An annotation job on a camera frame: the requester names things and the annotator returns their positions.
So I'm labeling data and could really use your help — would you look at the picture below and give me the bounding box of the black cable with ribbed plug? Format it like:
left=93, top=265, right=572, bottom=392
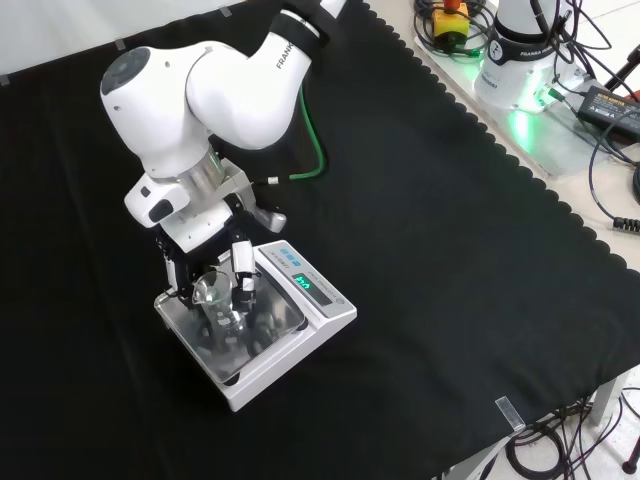
left=587, top=122, right=640, bottom=232

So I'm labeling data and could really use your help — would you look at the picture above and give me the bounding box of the white electronic balance steel pan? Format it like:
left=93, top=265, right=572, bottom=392
left=153, top=239, right=359, bottom=414

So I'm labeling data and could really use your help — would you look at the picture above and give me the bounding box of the black power adapter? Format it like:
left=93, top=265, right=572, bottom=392
left=577, top=85, right=640, bottom=135

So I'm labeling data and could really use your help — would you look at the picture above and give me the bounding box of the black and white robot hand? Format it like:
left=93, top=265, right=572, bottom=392
left=155, top=194, right=264, bottom=310

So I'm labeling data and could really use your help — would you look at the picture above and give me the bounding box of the yellow stop button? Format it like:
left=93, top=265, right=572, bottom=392
left=432, top=0, right=471, bottom=39

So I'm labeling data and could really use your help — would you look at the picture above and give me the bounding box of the clear glass beaker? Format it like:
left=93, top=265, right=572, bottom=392
left=191, top=270, right=247, bottom=346

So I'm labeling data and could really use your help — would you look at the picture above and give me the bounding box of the grey metal base plate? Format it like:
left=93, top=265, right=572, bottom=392
left=413, top=32, right=604, bottom=179

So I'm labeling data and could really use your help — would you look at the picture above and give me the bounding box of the black tripod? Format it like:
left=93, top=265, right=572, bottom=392
left=602, top=44, right=640, bottom=104

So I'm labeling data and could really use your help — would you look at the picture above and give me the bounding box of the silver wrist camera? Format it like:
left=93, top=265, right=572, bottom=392
left=252, top=207, right=288, bottom=235

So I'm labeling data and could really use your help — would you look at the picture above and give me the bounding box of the green cable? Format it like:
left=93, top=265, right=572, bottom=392
left=266, top=84, right=330, bottom=186

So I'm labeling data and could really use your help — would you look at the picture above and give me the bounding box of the white table leg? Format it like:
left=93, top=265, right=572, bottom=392
left=592, top=372, right=632, bottom=427
left=442, top=434, right=506, bottom=480

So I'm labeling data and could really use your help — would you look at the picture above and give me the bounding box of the black bench cloth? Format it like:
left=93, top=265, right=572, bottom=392
left=0, top=0, right=640, bottom=480

